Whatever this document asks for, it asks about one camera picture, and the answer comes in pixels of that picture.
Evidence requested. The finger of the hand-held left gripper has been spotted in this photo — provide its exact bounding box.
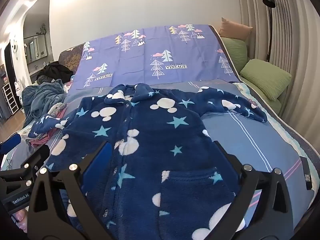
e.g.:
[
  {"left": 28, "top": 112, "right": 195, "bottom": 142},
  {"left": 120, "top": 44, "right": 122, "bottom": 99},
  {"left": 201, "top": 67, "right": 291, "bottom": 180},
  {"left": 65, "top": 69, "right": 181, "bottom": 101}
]
[
  {"left": 0, "top": 133, "right": 22, "bottom": 155},
  {"left": 20, "top": 144, "right": 50, "bottom": 188}
]

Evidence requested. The navy star-print fleece jacket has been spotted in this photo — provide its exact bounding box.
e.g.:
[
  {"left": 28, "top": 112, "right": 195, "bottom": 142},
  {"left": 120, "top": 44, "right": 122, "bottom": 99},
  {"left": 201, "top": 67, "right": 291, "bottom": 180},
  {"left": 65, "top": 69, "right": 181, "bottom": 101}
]
[{"left": 29, "top": 83, "right": 268, "bottom": 240}]

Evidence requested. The person's left hand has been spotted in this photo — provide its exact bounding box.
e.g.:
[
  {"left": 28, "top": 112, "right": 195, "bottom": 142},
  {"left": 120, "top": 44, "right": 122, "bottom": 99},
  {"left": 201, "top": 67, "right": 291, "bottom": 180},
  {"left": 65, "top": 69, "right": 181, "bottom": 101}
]
[{"left": 12, "top": 210, "right": 29, "bottom": 233}]

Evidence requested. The peach pillow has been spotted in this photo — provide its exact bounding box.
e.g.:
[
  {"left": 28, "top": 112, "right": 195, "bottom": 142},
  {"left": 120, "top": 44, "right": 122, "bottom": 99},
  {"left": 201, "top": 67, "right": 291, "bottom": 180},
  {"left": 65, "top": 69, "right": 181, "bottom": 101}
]
[{"left": 219, "top": 17, "right": 253, "bottom": 43}]

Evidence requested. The black clothes pile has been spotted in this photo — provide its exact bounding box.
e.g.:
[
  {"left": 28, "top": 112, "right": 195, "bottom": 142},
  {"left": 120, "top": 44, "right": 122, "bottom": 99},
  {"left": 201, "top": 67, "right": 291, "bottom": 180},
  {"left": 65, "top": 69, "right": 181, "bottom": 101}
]
[{"left": 36, "top": 61, "right": 74, "bottom": 83}]

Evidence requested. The purple tree-print blanket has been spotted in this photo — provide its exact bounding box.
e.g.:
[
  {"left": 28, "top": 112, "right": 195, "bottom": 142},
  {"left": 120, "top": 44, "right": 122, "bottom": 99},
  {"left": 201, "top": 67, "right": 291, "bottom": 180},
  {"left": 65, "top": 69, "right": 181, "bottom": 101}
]
[{"left": 65, "top": 24, "right": 242, "bottom": 97}]

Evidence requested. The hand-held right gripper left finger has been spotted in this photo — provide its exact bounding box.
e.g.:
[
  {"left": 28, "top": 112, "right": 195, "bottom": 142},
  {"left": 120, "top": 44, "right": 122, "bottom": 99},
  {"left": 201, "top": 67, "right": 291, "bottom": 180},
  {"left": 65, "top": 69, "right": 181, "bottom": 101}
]
[{"left": 26, "top": 141, "right": 113, "bottom": 240}]

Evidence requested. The wall mirror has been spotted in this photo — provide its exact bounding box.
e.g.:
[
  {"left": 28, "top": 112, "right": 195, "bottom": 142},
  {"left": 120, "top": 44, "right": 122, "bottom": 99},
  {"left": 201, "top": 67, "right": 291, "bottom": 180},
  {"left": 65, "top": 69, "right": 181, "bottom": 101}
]
[{"left": 24, "top": 34, "right": 48, "bottom": 64}]

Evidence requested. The white cat figure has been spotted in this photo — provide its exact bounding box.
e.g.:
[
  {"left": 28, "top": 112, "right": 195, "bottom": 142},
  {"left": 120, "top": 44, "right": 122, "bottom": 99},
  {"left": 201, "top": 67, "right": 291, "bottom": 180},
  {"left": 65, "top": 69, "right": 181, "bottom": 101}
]
[{"left": 14, "top": 79, "right": 24, "bottom": 97}]

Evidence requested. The white shelf rack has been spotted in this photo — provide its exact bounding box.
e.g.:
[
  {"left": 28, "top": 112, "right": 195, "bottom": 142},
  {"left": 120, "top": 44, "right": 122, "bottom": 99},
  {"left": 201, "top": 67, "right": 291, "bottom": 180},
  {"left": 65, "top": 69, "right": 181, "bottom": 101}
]
[{"left": 1, "top": 81, "right": 19, "bottom": 117}]

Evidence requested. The large green pillow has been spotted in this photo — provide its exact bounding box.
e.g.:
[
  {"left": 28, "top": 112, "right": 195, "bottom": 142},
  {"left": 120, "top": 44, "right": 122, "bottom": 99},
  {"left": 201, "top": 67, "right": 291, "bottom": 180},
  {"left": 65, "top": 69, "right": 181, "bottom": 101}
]
[{"left": 239, "top": 59, "right": 292, "bottom": 102}]

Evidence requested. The stack of folded clothes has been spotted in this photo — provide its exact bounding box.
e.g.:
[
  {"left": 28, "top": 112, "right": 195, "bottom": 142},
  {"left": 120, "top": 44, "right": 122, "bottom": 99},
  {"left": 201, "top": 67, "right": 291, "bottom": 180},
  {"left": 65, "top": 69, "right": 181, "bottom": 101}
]
[{"left": 24, "top": 102, "right": 69, "bottom": 148}]

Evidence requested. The teal fleece blanket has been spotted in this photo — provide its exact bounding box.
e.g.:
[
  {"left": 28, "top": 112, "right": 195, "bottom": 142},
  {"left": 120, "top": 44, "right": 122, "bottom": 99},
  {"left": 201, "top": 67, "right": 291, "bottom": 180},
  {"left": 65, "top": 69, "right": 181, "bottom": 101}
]
[{"left": 21, "top": 79, "right": 67, "bottom": 128}]

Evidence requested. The green seat cushion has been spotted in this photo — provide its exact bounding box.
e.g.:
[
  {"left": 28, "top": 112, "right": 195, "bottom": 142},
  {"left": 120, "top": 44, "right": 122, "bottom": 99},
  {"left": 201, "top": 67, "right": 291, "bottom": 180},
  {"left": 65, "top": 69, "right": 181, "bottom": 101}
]
[{"left": 239, "top": 74, "right": 282, "bottom": 118}]

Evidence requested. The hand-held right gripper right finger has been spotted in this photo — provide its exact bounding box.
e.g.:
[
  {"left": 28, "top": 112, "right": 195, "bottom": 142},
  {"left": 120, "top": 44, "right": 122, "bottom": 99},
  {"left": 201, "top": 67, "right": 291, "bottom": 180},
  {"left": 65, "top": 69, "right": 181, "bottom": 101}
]
[{"left": 214, "top": 141, "right": 294, "bottom": 240}]

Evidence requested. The blue striped bed sheet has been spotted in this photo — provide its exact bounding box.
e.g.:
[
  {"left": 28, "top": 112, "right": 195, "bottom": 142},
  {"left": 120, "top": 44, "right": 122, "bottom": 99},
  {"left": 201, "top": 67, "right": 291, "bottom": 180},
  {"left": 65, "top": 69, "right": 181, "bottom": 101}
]
[{"left": 5, "top": 80, "right": 309, "bottom": 240}]

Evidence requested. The black rectangular box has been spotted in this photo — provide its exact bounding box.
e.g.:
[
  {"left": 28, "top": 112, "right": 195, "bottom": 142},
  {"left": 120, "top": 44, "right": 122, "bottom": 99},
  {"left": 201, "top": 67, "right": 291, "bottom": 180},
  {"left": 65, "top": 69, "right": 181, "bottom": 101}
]
[{"left": 300, "top": 156, "right": 314, "bottom": 190}]

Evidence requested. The small green pillow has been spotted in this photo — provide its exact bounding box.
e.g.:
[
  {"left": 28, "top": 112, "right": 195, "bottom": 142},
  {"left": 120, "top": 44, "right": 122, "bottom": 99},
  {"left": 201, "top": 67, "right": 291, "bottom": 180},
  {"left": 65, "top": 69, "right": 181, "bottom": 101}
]
[{"left": 221, "top": 37, "right": 248, "bottom": 73}]

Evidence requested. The dark-edged mattress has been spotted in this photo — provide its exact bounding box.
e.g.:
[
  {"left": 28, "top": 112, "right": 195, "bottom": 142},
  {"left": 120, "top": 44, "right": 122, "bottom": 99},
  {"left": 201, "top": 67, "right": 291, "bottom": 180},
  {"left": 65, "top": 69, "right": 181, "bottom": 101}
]
[{"left": 209, "top": 24, "right": 320, "bottom": 220}]

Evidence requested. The brown branch-print cloth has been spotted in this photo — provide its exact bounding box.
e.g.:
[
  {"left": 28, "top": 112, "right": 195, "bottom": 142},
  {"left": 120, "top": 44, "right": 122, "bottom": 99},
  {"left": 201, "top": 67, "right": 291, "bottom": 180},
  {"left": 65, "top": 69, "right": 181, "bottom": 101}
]
[{"left": 59, "top": 42, "right": 85, "bottom": 74}]

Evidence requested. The beige curtain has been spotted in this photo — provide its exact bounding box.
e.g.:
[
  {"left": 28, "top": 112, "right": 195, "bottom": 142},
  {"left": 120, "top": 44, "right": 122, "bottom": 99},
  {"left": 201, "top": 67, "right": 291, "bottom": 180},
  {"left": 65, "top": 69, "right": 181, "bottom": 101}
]
[{"left": 235, "top": 0, "right": 320, "bottom": 160}]

